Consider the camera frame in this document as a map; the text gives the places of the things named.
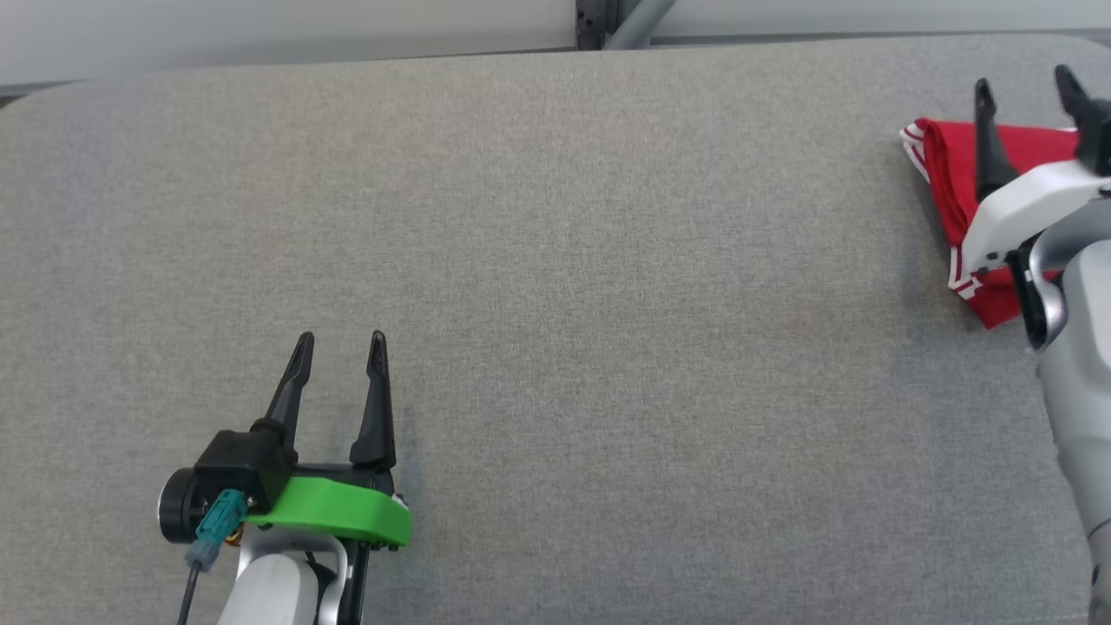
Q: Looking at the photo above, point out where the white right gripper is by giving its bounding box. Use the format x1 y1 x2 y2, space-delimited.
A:
962 63 1111 279

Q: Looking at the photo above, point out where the grey metal partition post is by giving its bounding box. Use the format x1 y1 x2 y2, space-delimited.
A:
575 0 680 51

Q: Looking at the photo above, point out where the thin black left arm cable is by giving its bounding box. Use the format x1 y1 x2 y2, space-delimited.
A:
176 564 205 625

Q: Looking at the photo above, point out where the red basketball jersey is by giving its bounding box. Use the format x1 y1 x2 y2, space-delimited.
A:
899 117 1086 331

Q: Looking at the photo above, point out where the black round left gripper motor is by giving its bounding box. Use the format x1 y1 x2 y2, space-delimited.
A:
157 467 214 546

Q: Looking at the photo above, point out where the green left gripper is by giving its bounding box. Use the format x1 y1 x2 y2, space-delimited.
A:
243 330 413 549

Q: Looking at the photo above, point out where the teal left camera connector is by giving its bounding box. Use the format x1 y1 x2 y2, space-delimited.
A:
187 488 247 572

